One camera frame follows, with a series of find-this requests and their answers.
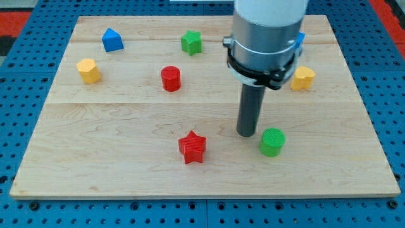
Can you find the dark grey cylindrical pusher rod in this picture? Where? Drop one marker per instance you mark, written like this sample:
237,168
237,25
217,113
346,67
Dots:
251,99

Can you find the red cylinder block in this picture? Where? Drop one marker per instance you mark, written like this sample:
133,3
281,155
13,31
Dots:
171,79

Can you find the yellow heart block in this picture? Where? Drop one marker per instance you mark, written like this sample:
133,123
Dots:
302,78

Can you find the blue pentagon block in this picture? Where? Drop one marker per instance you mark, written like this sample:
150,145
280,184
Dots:
112,40

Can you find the blue block behind arm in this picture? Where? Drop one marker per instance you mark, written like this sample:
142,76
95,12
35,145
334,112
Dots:
299,41

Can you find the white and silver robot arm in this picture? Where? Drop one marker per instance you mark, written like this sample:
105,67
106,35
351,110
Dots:
261,49

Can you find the green star block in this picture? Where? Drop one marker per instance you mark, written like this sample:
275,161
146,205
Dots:
191,42

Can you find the yellow hexagon block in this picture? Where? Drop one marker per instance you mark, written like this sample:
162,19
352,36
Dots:
88,71

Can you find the green cylinder block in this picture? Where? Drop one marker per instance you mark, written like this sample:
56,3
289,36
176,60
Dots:
272,141

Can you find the red star block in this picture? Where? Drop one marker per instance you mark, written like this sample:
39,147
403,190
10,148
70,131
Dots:
192,147

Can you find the light wooden board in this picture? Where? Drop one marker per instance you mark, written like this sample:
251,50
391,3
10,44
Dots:
117,139

